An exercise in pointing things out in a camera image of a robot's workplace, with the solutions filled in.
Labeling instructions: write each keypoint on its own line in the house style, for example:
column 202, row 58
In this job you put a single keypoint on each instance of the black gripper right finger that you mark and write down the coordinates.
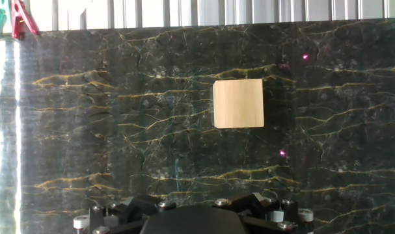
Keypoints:
column 265, row 211

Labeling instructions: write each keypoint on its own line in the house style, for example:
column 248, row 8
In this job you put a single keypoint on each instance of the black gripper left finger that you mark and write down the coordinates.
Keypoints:
column 125, row 211

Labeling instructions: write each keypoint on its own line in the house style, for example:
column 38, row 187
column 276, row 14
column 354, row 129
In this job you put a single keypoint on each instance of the small wooden cube block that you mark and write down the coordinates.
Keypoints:
column 237, row 104

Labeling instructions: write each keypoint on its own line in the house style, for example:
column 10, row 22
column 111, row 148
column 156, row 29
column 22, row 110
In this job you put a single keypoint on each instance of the black gold-veined marble mat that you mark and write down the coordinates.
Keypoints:
column 119, row 130

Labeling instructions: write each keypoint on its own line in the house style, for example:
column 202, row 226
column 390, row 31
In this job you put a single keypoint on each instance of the red clothespin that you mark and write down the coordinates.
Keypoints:
column 19, row 19

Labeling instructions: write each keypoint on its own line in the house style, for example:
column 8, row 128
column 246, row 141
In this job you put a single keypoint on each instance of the teal clothespin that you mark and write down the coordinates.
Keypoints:
column 0, row 19

